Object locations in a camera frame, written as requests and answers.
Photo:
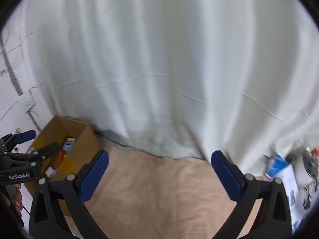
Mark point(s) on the cardboard box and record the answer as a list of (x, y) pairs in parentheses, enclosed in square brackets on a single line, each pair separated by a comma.
[(58, 130)]

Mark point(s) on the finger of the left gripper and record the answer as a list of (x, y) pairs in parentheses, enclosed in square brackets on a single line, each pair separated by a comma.
[(16, 139), (42, 153)]

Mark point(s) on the white wall socket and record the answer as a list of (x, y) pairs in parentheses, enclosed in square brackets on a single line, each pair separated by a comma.
[(26, 101)]

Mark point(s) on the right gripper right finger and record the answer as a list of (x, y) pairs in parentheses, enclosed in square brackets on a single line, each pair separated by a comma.
[(273, 219)]

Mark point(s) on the beige cloth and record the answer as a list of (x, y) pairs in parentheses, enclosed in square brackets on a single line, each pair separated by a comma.
[(142, 196)]

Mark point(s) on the white power adapter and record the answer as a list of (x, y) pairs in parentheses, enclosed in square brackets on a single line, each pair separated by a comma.
[(50, 172)]

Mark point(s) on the left hand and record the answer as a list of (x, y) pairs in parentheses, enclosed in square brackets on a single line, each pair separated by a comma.
[(15, 197)]

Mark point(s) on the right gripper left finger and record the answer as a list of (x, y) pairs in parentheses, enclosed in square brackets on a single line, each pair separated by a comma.
[(47, 219)]

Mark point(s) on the Tempo tissue pack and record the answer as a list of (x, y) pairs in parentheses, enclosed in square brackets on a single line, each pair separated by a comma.
[(69, 143)]

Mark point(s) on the blue white bottle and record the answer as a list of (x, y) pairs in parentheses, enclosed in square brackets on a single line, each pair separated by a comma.
[(275, 164)]

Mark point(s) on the orange snack bar wrapper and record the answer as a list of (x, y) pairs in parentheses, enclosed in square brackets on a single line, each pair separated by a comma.
[(59, 158)]

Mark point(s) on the white curtain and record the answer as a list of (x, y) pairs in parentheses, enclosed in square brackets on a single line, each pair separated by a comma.
[(170, 77)]

